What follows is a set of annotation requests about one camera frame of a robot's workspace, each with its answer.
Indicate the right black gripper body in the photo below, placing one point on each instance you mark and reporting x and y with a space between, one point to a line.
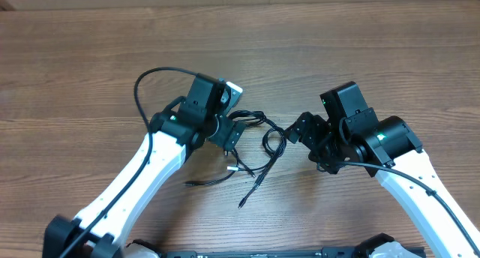
324 144

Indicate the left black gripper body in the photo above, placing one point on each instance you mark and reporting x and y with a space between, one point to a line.
226 135

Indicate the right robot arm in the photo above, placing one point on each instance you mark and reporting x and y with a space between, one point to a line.
389 150

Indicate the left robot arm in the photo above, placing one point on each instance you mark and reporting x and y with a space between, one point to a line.
101 229

